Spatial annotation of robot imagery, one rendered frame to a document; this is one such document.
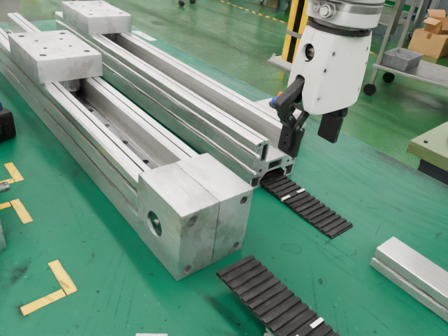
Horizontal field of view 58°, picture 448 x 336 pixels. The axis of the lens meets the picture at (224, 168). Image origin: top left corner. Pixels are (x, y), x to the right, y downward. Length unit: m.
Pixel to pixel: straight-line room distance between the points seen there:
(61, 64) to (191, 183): 0.37
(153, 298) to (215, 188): 0.14
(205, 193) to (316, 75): 0.19
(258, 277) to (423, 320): 0.19
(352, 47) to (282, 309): 0.30
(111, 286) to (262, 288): 0.16
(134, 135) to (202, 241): 0.24
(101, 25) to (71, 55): 0.29
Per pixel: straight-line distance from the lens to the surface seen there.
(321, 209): 0.62
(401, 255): 0.54
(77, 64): 0.75
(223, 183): 0.46
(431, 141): 0.89
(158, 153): 0.57
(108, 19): 1.03
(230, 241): 0.49
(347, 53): 0.50
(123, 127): 0.65
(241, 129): 0.61
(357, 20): 0.48
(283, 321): 0.41
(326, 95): 0.50
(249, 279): 0.44
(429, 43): 5.50
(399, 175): 0.78
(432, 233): 0.66
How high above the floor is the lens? 1.13
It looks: 32 degrees down
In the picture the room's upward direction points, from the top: 8 degrees clockwise
